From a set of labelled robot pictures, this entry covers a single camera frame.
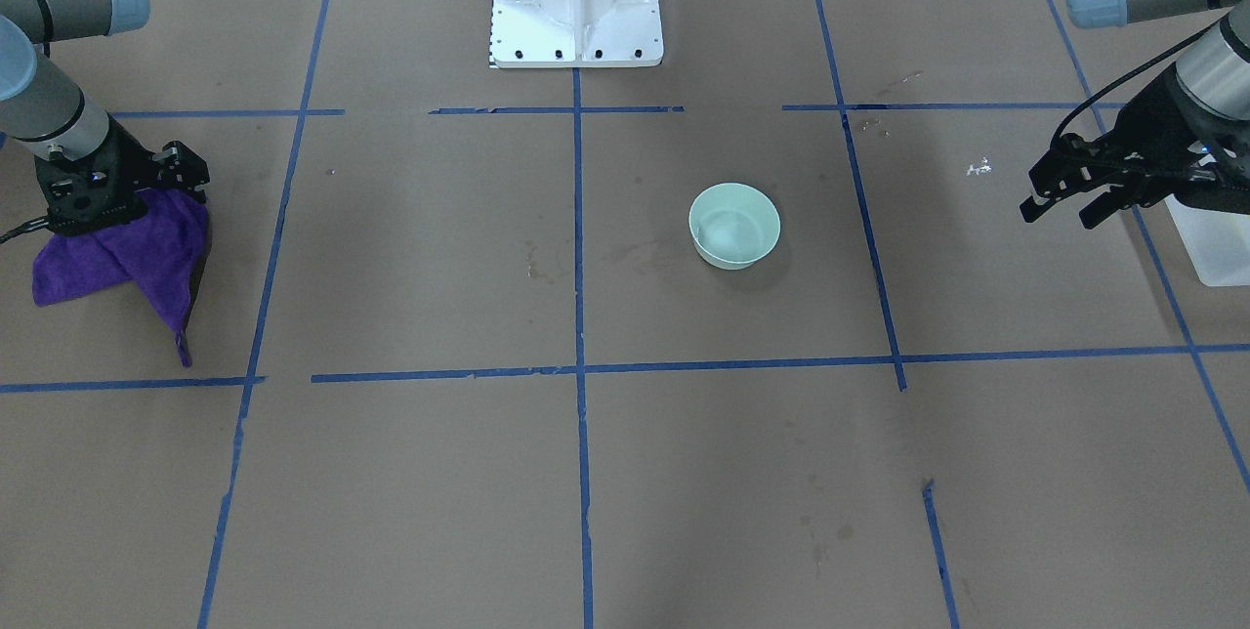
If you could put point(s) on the purple microfiber cloth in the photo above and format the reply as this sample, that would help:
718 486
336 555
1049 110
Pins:
162 253

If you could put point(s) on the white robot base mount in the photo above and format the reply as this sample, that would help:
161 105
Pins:
575 34

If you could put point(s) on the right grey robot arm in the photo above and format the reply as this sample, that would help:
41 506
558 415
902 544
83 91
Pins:
42 105

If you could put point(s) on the translucent white plastic box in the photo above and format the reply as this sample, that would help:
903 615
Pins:
1217 244

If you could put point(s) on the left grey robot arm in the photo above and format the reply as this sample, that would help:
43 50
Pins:
1213 65

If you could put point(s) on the mint green bowl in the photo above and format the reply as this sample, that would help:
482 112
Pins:
733 226

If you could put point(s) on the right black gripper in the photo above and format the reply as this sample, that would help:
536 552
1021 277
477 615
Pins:
128 157

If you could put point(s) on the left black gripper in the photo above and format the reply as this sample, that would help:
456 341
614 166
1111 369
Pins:
1159 120

